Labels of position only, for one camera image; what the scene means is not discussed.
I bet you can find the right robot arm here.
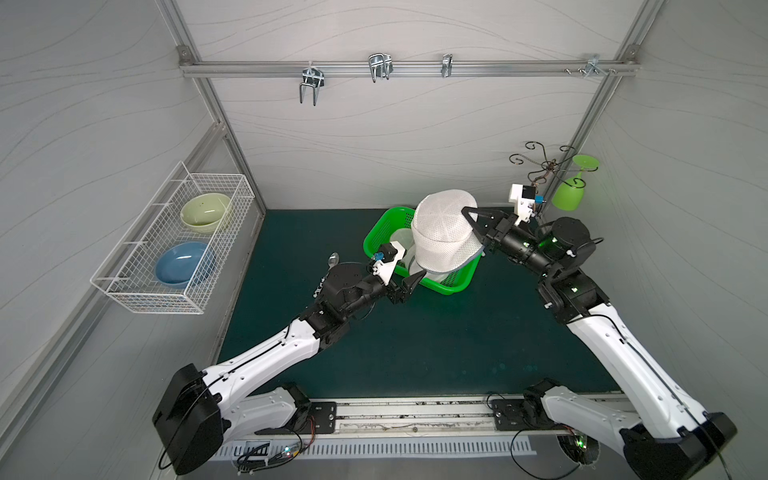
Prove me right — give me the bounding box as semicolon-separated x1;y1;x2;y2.
462;206;737;479

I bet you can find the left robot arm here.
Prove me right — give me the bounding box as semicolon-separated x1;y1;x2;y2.
152;261;426;475

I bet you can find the green plastic basket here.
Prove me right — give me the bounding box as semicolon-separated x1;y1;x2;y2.
363;206;481;296

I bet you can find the bronze cup tree stand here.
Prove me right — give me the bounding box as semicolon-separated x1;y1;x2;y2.
508;140;577;187

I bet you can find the metal spoon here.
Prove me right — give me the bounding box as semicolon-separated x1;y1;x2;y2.
313;252;340;298

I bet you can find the green plastic wine glass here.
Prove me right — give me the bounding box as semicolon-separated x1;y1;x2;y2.
551;154;600;212

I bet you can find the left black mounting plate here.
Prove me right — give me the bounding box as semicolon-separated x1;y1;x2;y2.
256;401;337;435

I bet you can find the black mounting plate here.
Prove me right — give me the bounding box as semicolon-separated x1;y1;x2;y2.
256;401;337;435
486;397;572;433

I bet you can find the small flat metal hook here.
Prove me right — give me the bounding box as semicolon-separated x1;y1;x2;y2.
441;53;453;78

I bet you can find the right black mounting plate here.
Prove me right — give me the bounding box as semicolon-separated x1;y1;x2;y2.
486;397;572;433

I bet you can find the looped metal hook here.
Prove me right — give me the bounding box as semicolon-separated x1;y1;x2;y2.
368;53;393;83

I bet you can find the light green bowl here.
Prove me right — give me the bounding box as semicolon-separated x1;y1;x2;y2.
180;192;233;235

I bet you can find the blue bowl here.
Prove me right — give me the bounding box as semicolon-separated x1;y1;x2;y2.
154;241;217;289

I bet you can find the double prong metal hook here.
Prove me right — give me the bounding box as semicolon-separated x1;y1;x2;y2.
299;66;325;106

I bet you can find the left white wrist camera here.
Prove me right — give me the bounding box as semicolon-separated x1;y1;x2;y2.
371;241;406;286

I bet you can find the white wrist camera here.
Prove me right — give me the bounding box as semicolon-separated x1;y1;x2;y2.
508;183;543;225
371;241;406;286

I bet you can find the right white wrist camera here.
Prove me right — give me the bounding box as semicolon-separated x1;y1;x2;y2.
508;183;543;225

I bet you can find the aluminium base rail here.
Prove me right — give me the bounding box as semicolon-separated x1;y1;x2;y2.
312;393;568;442

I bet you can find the right black cable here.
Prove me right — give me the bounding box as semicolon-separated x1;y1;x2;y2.
484;391;583;480

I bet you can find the aluminium top rail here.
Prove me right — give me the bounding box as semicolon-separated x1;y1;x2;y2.
176;45;640;81

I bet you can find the right metal rail hook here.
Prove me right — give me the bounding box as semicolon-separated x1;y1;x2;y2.
563;55;618;79

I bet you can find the white slotted cable duct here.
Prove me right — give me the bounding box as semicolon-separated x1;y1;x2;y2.
212;434;537;462

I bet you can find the left bundle of cables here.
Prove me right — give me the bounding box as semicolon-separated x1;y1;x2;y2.
232;413;316;475

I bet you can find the white wire wall basket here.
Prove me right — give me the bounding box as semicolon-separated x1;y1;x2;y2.
91;163;255;315

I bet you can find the round floor cable port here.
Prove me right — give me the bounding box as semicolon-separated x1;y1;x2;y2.
557;434;600;466

